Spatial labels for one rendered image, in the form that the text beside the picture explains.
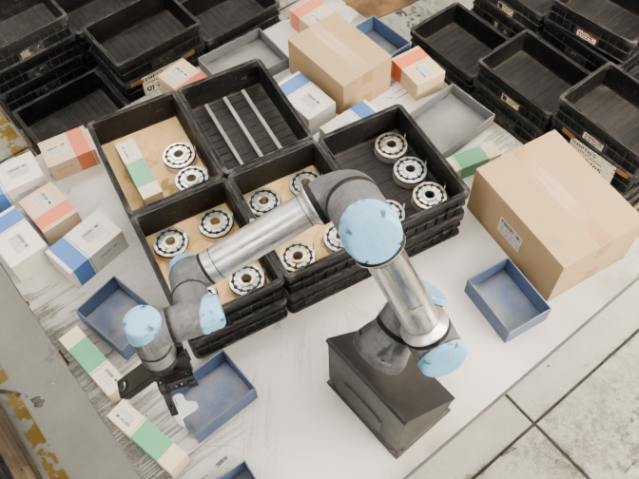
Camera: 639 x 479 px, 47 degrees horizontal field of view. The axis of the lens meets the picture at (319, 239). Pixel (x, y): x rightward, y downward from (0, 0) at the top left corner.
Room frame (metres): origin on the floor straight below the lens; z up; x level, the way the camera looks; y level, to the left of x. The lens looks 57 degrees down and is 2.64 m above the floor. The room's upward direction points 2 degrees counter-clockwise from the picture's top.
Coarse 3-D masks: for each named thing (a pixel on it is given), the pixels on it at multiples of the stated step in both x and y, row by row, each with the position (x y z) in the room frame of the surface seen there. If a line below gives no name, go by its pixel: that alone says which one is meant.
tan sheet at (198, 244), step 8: (224, 208) 1.28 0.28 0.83; (200, 216) 1.25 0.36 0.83; (176, 224) 1.23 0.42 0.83; (184, 224) 1.23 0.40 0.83; (192, 224) 1.22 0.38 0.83; (216, 224) 1.22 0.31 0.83; (192, 232) 1.20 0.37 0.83; (152, 240) 1.17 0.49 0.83; (192, 240) 1.17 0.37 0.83; (200, 240) 1.17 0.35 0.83; (152, 248) 1.15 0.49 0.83; (192, 248) 1.14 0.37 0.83; (200, 248) 1.14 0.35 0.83; (160, 264) 1.09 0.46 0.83; (168, 264) 1.09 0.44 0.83; (256, 264) 1.08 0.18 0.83; (224, 280) 1.03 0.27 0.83; (248, 280) 1.02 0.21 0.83; (224, 288) 1.00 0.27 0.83; (224, 296) 0.98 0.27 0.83; (232, 296) 0.98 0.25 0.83
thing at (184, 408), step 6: (174, 396) 0.58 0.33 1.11; (180, 396) 0.59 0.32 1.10; (174, 402) 0.57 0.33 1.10; (180, 402) 0.58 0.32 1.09; (186, 402) 0.58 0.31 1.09; (192, 402) 0.58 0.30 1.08; (180, 408) 0.57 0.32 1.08; (186, 408) 0.57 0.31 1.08; (192, 408) 0.57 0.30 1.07; (180, 414) 0.55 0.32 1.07; (186, 414) 0.56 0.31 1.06; (180, 420) 0.55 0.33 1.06
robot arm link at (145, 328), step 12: (132, 312) 0.66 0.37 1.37; (144, 312) 0.66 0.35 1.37; (156, 312) 0.66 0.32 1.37; (132, 324) 0.63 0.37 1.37; (144, 324) 0.63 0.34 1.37; (156, 324) 0.63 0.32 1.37; (132, 336) 0.61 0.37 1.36; (144, 336) 0.61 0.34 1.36; (156, 336) 0.62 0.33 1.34; (168, 336) 0.62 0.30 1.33; (144, 348) 0.60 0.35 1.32; (156, 348) 0.61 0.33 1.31; (168, 348) 0.62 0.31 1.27; (144, 360) 0.60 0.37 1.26; (156, 360) 0.60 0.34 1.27
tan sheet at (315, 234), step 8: (304, 168) 1.42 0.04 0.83; (312, 168) 1.42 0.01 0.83; (288, 176) 1.39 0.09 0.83; (272, 184) 1.36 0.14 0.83; (280, 184) 1.36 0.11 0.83; (288, 184) 1.36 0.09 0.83; (280, 192) 1.33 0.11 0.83; (288, 192) 1.33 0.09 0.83; (328, 224) 1.20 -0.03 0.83; (304, 232) 1.18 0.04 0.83; (312, 232) 1.18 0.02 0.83; (320, 232) 1.18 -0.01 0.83; (288, 240) 1.15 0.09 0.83; (296, 240) 1.15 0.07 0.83; (304, 240) 1.15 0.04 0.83; (312, 240) 1.15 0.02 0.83; (320, 240) 1.15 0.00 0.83; (280, 248) 1.13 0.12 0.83; (320, 248) 1.12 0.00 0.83; (320, 256) 1.10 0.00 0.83
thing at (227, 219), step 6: (210, 210) 1.25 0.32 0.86; (216, 210) 1.25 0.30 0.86; (222, 210) 1.25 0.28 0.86; (204, 216) 1.23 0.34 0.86; (222, 216) 1.23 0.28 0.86; (228, 216) 1.23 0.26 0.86; (198, 222) 1.21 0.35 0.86; (204, 222) 1.21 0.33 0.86; (228, 222) 1.21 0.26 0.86; (204, 228) 1.19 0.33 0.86; (210, 228) 1.19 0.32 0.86; (222, 228) 1.18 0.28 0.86; (228, 228) 1.18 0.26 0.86; (204, 234) 1.17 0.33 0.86; (210, 234) 1.17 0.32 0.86; (216, 234) 1.17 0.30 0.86; (222, 234) 1.16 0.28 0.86
